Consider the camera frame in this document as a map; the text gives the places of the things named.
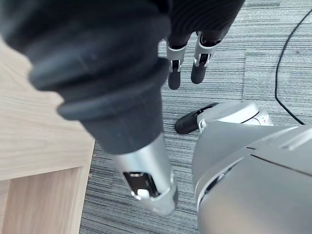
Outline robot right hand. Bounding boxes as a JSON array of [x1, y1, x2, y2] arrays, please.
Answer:
[[0, 0, 246, 216]]

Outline wooden office cabinet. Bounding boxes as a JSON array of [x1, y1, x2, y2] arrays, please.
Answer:
[[0, 36, 96, 234]]

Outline dark robot right foot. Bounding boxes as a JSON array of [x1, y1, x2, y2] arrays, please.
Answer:
[[174, 103, 219, 135]]

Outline black floor cable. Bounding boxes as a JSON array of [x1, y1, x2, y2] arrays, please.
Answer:
[[274, 6, 312, 125]]

